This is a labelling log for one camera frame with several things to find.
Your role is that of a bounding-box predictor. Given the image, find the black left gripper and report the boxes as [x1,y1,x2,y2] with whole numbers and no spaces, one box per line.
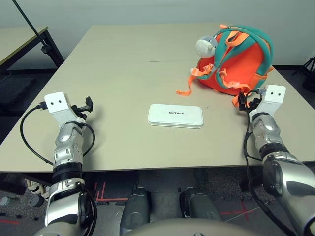
[71,97,95,121]

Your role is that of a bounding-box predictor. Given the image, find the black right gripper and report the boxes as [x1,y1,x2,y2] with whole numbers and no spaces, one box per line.
[238,92,262,112]

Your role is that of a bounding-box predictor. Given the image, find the orange teal backpack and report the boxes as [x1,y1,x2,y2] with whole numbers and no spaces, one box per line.
[176,24,275,107]

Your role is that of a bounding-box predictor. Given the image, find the grey white plush shark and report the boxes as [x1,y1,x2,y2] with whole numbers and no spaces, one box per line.
[195,35,220,59]

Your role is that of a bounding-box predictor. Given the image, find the white pencil case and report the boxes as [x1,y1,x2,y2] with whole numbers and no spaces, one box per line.
[148,103,204,129]

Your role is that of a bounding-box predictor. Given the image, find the black tripod stand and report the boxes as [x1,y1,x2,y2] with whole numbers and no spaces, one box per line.
[292,56,315,93]

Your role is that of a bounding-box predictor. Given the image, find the thin dark slanted pole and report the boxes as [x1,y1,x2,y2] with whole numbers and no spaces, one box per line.
[11,0,40,38]

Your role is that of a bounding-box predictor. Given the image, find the grey robot right leg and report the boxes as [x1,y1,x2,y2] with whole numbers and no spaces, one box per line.
[178,186,223,223]

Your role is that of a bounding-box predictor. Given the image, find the grey robot leg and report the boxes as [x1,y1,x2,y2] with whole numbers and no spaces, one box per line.
[119,186,152,236]
[178,186,223,223]

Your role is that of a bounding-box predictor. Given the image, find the grey robot left leg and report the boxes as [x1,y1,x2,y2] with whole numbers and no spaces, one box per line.
[119,186,152,236]

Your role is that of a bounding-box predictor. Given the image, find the beige robot torso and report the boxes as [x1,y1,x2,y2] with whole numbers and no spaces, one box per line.
[120,218,263,236]

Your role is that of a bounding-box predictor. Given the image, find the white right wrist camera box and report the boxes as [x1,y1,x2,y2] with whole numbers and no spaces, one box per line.
[248,85,287,123]

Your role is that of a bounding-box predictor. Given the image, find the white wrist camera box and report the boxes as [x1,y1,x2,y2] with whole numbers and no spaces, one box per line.
[248,85,287,123]
[44,91,87,123]

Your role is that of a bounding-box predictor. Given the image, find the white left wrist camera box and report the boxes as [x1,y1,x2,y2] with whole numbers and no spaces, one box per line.
[44,91,87,123]

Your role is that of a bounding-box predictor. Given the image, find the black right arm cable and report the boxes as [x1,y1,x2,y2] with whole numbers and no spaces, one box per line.
[242,88,296,236]

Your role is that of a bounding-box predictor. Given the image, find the beige side table black frame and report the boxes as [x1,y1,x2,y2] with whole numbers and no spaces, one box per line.
[0,26,65,74]

